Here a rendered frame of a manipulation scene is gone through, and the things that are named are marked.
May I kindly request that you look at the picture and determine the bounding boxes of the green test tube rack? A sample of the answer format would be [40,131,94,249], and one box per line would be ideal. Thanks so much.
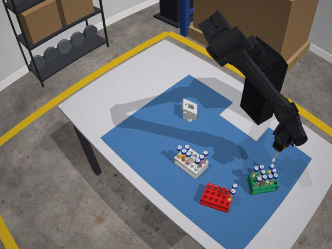
[247,173,279,195]

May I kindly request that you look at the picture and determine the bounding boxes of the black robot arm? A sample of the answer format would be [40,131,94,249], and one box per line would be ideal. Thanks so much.
[198,10,308,152]

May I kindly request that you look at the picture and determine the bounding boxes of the white tube rack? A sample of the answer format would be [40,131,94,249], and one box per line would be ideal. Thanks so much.
[174,148,209,179]

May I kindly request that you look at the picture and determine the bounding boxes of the red tube rack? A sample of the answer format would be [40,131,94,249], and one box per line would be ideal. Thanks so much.
[200,183,233,213]

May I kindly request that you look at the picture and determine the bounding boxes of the blue bench mat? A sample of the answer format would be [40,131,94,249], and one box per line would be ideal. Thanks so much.
[101,75,311,249]

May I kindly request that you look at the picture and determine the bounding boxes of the test tube with blue cap and pink liquid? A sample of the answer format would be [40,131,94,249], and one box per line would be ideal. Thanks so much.
[186,151,192,165]

